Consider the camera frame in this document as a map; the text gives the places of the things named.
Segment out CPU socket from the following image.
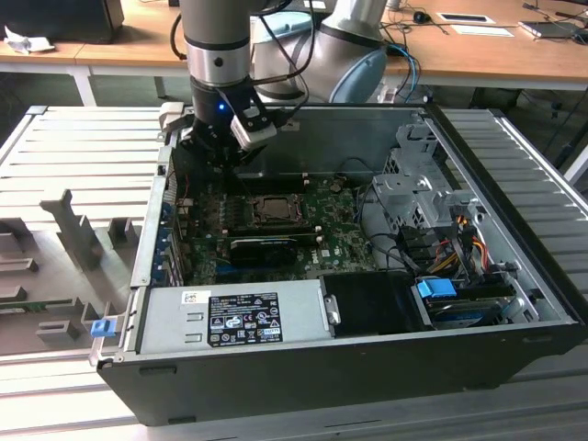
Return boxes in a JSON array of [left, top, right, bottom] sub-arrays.
[[247, 191, 310, 227]]

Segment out wooden office desk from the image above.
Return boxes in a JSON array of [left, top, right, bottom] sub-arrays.
[[380, 0, 588, 93], [0, 0, 414, 109]]

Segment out black graphics card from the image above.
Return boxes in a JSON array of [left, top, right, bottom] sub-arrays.
[[228, 235, 299, 268]]

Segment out green motherboard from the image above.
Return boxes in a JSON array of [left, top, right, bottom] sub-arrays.
[[186, 176, 382, 286]]

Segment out black monitor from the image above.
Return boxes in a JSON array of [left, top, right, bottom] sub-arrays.
[[0, 0, 126, 46]]

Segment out crumpled white paper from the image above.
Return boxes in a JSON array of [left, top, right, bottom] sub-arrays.
[[3, 25, 57, 56]]

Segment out silver drive cage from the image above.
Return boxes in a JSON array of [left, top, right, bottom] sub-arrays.
[[370, 122, 491, 240]]

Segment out grey power supply unit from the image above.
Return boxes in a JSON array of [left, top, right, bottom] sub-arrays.
[[135, 278, 333, 356]]

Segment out grey parts rack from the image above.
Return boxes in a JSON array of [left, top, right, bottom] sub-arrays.
[[0, 187, 144, 357]]

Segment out blue case latch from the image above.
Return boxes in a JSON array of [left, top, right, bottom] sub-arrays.
[[90, 319, 116, 341]]

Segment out green RAM stick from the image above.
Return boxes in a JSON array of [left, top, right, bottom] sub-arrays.
[[0, 299, 77, 311]]

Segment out white paper sheet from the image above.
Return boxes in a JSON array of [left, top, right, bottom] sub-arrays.
[[450, 23, 519, 39]]

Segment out blue disk carrier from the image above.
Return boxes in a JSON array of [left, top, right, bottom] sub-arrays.
[[414, 278, 457, 303]]

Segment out black open PC case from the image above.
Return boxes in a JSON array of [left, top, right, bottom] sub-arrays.
[[89, 103, 588, 428]]

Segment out hard disk drive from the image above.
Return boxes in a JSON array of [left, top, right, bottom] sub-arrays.
[[424, 296, 518, 331]]

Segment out dark notebook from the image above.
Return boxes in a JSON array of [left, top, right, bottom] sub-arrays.
[[517, 18, 583, 41]]

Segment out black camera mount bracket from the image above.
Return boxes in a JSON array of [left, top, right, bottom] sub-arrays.
[[228, 85, 273, 133]]

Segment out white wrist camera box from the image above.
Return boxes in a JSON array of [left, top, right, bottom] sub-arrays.
[[229, 113, 278, 151]]

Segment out yellow red power wires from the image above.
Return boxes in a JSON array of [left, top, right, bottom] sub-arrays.
[[431, 215, 491, 275]]

